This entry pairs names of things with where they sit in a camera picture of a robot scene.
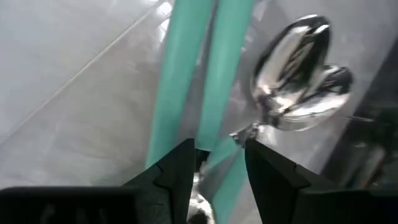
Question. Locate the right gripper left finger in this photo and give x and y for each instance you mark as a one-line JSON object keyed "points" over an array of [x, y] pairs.
{"points": [[174, 186]]}

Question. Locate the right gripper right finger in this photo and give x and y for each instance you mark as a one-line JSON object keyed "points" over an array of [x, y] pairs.
{"points": [[276, 186]]}

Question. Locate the clear plastic container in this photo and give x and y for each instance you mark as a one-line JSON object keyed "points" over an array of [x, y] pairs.
{"points": [[93, 140]]}

